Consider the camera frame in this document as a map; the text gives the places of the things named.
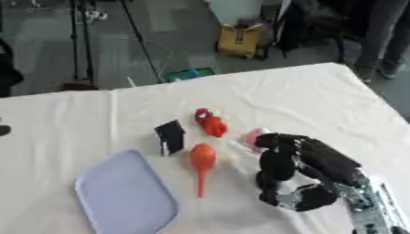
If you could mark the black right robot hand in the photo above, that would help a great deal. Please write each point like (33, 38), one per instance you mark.
(320, 158)

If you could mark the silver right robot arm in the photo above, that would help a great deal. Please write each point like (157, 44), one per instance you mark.
(373, 210)

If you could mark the green box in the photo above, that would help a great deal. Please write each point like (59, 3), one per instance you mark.
(189, 74)

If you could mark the pink and white toy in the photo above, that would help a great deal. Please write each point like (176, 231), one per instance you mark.
(253, 138)

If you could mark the red soft toy figure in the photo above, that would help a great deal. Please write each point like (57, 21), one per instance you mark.
(212, 123)

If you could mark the person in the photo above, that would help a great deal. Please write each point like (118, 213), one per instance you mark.
(381, 36)

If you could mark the yellow bag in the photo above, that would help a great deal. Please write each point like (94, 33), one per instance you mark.
(240, 41)

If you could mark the black rectangular block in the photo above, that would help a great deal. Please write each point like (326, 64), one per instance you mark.
(171, 137)

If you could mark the lavender plastic tray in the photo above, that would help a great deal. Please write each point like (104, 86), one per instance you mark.
(125, 195)

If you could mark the black tripod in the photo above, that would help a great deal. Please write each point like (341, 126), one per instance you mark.
(85, 39)

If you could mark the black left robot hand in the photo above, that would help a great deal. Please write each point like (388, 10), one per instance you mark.
(3, 130)

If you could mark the black chair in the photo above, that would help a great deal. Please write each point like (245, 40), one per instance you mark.
(9, 70)

